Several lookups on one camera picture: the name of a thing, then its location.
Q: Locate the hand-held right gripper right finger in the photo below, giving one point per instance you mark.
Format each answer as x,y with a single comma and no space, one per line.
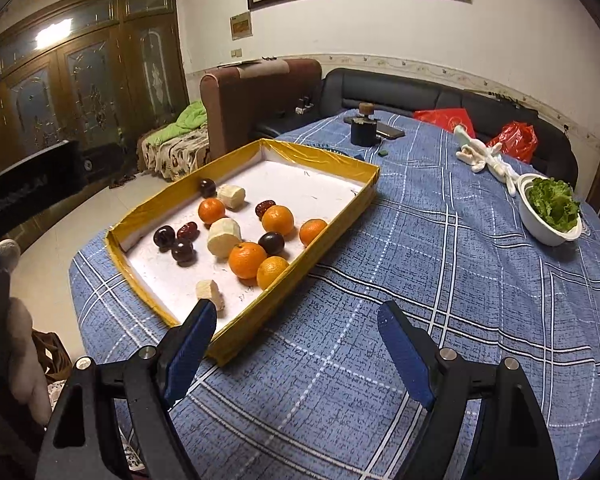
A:
405,355

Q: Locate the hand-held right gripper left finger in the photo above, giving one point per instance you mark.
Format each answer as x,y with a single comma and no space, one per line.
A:
190,355

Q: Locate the large orange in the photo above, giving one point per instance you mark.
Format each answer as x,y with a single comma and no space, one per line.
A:
247,260

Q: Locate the large peeled banana piece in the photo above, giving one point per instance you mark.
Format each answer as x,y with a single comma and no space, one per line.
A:
224,236

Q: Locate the red date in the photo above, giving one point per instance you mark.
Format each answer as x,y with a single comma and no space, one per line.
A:
187,230
265,207

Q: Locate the yellow-rimmed white tray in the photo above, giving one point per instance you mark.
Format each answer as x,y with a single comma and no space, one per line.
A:
300,185

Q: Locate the black speaker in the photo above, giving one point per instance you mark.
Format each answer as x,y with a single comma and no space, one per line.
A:
102,160

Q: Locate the blue plaid tablecloth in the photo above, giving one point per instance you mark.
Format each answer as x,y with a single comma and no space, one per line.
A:
380,260

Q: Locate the wooden glass-door cabinet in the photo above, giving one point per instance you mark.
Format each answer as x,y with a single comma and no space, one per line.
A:
90,85

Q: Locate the brown woven basket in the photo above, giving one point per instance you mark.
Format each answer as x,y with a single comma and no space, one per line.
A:
55,360

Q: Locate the patterned beige throw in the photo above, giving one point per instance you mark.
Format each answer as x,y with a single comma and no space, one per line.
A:
175,152

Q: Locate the pale fuzzy cloth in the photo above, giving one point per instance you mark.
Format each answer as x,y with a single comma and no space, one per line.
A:
27,360

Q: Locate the green blanket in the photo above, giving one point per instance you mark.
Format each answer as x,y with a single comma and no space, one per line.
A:
187,120

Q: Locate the white bowl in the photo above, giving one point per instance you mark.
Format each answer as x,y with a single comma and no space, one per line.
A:
540,225

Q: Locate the white gloves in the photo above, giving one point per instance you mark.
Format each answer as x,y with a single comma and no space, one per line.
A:
485,160

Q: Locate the smartphone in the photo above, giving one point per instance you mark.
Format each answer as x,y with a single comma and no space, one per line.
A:
391,132

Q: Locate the black cylindrical container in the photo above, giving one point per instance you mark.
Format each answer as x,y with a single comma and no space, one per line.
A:
362,132

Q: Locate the flat red bag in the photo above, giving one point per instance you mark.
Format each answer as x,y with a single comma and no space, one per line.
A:
442,120

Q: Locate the crumpled red plastic bag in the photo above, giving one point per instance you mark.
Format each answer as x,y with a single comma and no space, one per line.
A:
515,142

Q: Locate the brown armchair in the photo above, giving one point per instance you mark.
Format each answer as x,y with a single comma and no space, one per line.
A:
260,100

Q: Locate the black leather sofa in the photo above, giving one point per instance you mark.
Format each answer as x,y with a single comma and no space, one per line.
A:
405,92

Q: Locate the small white box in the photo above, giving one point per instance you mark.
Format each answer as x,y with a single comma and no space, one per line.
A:
305,106

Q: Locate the yellow wall placard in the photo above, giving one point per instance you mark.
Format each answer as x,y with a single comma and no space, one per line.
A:
241,25

